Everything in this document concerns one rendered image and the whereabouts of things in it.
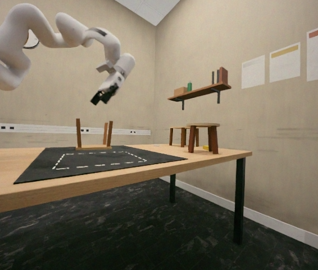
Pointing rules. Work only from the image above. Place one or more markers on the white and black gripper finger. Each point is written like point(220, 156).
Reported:
point(97, 98)
point(108, 95)

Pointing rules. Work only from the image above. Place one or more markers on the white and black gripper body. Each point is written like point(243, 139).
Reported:
point(114, 78)

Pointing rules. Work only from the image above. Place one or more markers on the dark grey mat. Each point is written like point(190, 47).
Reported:
point(119, 157)

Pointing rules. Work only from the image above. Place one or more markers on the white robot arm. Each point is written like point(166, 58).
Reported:
point(14, 33)

